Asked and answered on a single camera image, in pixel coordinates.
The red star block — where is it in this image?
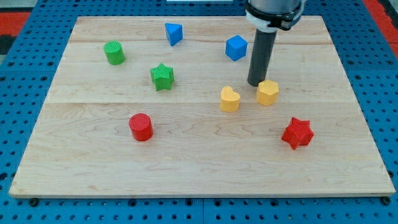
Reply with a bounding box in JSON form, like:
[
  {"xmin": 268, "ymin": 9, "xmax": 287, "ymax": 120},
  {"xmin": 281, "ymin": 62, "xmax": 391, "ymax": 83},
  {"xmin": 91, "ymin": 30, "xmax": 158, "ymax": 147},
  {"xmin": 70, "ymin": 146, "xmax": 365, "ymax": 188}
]
[{"xmin": 281, "ymin": 117, "xmax": 315, "ymax": 150}]

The blue cube block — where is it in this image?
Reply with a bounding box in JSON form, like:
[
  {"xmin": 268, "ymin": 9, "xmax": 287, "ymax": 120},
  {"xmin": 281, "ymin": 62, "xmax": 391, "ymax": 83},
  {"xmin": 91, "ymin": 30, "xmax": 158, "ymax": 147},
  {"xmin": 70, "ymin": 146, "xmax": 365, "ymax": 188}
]
[{"xmin": 225, "ymin": 35, "xmax": 248, "ymax": 61}]

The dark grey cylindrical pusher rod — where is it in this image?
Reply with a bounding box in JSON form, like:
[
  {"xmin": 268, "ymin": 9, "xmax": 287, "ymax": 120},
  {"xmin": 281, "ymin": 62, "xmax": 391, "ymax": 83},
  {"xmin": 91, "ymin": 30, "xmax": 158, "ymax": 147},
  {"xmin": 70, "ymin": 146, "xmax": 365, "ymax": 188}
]
[{"xmin": 248, "ymin": 30, "xmax": 276, "ymax": 86}]

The light wooden board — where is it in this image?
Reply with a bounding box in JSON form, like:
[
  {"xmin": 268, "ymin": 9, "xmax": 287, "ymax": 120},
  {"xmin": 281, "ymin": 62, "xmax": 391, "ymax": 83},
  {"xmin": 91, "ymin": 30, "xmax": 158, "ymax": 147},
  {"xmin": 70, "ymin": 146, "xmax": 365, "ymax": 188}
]
[{"xmin": 9, "ymin": 16, "xmax": 396, "ymax": 198}]

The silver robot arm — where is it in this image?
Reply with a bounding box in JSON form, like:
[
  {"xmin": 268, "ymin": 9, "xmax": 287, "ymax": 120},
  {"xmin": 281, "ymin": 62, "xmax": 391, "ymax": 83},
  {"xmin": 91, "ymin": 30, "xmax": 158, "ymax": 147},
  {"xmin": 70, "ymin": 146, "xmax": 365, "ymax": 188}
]
[{"xmin": 244, "ymin": 0, "xmax": 306, "ymax": 86}]

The green cylinder block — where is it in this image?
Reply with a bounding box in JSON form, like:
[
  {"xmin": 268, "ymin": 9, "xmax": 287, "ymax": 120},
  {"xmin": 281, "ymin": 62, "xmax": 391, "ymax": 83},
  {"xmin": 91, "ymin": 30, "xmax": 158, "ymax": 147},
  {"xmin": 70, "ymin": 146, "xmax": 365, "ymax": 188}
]
[{"xmin": 103, "ymin": 40, "xmax": 126, "ymax": 65}]

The yellow hexagon block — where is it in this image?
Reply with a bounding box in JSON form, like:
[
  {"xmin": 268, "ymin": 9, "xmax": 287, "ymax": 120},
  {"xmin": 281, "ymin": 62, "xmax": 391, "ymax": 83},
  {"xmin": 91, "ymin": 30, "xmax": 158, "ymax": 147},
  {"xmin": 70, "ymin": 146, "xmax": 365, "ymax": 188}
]
[{"xmin": 256, "ymin": 80, "xmax": 279, "ymax": 106}]

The yellow heart block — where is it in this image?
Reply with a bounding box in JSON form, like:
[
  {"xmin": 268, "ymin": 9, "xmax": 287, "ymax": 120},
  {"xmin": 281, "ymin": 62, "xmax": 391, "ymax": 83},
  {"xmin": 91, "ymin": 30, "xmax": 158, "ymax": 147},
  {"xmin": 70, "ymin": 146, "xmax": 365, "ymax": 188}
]
[{"xmin": 220, "ymin": 86, "xmax": 241, "ymax": 112}]

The blue triangle block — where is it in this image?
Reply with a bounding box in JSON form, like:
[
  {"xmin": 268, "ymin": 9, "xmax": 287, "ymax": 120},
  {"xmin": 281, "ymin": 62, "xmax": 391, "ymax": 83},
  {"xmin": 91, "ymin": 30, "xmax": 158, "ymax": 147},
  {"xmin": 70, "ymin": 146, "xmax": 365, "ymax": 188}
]
[{"xmin": 165, "ymin": 23, "xmax": 183, "ymax": 46}]

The green star block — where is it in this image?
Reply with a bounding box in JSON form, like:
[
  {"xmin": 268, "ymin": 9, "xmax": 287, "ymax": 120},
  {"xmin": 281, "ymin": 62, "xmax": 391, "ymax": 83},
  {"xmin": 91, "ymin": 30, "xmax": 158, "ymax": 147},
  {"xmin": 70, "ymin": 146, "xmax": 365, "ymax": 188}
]
[{"xmin": 150, "ymin": 63, "xmax": 174, "ymax": 91}]

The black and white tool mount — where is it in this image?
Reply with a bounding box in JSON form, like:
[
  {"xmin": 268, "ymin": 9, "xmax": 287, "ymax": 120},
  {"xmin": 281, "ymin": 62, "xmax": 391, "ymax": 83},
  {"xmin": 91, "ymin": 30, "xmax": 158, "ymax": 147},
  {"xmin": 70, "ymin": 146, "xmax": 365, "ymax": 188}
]
[{"xmin": 244, "ymin": 1, "xmax": 304, "ymax": 32}]

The red cylinder block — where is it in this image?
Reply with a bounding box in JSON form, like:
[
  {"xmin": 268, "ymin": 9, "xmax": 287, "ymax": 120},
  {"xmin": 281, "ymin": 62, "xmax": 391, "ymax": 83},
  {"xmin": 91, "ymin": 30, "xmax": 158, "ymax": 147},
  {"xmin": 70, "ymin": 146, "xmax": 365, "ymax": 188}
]
[{"xmin": 129, "ymin": 113, "xmax": 154, "ymax": 141}]

